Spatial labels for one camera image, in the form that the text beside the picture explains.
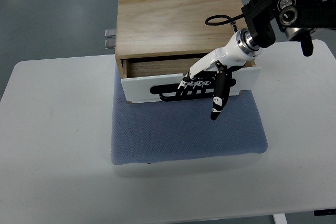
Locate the wooden drawer cabinet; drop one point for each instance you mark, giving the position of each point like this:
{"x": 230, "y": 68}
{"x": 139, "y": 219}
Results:
{"x": 173, "y": 29}

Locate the black table control panel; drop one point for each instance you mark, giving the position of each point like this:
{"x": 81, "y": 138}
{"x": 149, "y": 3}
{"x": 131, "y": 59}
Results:
{"x": 325, "y": 212}

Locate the white table leg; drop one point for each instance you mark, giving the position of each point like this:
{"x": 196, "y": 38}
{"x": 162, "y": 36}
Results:
{"x": 280, "y": 219}

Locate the metal table clamp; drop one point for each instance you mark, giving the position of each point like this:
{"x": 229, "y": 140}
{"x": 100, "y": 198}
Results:
{"x": 110, "y": 44}
{"x": 110, "y": 33}

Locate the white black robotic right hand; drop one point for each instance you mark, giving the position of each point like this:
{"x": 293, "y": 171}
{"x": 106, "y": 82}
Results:
{"x": 219, "y": 66}

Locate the upper metal table clamp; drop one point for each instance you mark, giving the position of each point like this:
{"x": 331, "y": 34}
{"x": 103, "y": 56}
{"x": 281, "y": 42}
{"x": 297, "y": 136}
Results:
{"x": 110, "y": 33}

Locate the lower metal table clamp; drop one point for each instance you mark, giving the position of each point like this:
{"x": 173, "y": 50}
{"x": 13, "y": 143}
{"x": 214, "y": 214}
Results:
{"x": 110, "y": 44}

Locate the white drawer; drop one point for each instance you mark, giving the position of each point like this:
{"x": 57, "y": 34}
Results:
{"x": 140, "y": 74}

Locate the blue mesh mat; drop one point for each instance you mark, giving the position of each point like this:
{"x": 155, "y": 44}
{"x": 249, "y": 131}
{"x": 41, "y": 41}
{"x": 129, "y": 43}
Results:
{"x": 169, "y": 131}

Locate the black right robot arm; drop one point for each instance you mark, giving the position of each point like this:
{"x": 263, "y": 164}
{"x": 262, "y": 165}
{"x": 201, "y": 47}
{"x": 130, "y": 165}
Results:
{"x": 298, "y": 19}

